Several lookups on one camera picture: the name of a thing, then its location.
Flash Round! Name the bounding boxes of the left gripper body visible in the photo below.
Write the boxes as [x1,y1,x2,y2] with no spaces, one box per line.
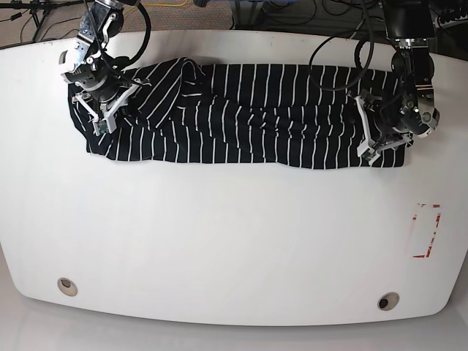
[372,99,439,143]

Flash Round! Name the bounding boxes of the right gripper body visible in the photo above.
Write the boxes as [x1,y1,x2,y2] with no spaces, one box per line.
[61,67,130,110]

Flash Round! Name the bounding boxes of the black white striped T-shirt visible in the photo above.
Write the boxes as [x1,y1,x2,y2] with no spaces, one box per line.
[68,58,397,170]

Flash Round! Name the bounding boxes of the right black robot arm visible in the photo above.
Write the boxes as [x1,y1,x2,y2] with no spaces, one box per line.
[59,1,151,113]

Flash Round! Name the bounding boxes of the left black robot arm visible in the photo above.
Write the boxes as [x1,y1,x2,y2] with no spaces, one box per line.
[369,1,439,146]

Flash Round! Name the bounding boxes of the red tape rectangle marking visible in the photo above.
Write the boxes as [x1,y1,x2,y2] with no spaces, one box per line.
[409,203,442,259]

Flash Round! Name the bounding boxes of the black tripod stand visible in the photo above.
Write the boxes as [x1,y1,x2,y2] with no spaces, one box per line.
[1,1,83,45]

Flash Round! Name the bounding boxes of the white power strip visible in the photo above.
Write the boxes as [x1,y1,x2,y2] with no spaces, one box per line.
[435,4,467,29]

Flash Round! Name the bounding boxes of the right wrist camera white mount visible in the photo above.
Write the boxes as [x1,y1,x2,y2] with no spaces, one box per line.
[72,78,151,136]

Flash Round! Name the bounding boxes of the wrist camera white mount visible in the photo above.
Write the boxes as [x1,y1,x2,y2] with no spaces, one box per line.
[355,94,412,166]
[72,78,151,136]

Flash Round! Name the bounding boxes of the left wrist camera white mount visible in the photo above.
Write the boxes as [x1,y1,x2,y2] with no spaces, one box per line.
[355,94,412,166]

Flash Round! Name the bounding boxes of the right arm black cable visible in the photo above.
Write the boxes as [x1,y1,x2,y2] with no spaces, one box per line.
[80,0,153,88]

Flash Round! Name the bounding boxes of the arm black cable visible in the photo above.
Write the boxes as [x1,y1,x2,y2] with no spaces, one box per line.
[80,0,153,88]
[309,0,396,92]

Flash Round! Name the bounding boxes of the yellow floor cable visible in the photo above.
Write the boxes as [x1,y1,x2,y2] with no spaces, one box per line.
[146,1,187,10]

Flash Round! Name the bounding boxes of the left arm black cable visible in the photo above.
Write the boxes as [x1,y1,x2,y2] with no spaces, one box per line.
[309,0,396,92]

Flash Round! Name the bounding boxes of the right table cable grommet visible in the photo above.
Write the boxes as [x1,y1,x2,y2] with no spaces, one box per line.
[377,292,400,312]

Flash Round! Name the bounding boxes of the table cable grommet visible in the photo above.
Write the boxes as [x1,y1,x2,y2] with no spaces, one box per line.
[377,292,400,312]
[57,278,78,297]

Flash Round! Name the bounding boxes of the left table cable grommet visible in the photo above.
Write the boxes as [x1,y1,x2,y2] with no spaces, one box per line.
[57,278,78,297]

